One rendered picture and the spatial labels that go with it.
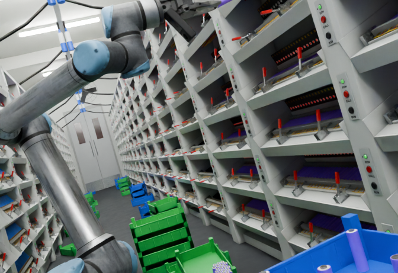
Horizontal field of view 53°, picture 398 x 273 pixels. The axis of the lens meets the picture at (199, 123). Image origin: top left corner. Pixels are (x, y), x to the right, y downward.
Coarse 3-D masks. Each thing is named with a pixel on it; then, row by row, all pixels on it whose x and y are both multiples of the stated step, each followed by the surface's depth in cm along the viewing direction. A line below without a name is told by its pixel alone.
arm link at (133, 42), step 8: (128, 32) 116; (136, 32) 118; (112, 40) 118; (120, 40) 116; (128, 40) 116; (136, 40) 117; (128, 48) 113; (136, 48) 116; (144, 48) 120; (136, 56) 115; (144, 56) 118; (128, 64) 113; (136, 64) 116; (144, 64) 117; (128, 72) 116; (136, 72) 116; (144, 72) 121
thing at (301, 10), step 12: (288, 0) 145; (288, 12) 117; (300, 12) 113; (276, 24) 126; (288, 24) 121; (264, 36) 136; (276, 36) 130; (228, 48) 165; (240, 48) 166; (252, 48) 148; (240, 60) 162
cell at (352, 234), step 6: (348, 234) 62; (354, 234) 61; (348, 240) 62; (354, 240) 61; (360, 240) 62; (354, 246) 62; (360, 246) 61; (354, 252) 62; (360, 252) 61; (354, 258) 62; (360, 258) 61; (366, 258) 62; (360, 264) 61; (366, 264) 61; (360, 270) 62; (366, 270) 61
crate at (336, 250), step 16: (352, 224) 65; (336, 240) 65; (368, 240) 64; (384, 240) 61; (304, 256) 63; (320, 256) 64; (336, 256) 65; (352, 256) 66; (368, 256) 65; (384, 256) 62; (272, 272) 60; (288, 272) 61; (304, 272) 62; (336, 272) 64; (352, 272) 62; (368, 272) 61; (384, 272) 59
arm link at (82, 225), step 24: (48, 120) 151; (24, 144) 143; (48, 144) 145; (48, 168) 141; (48, 192) 141; (72, 192) 141; (72, 216) 138; (96, 216) 144; (72, 240) 138; (96, 240) 136; (96, 264) 130; (120, 264) 135
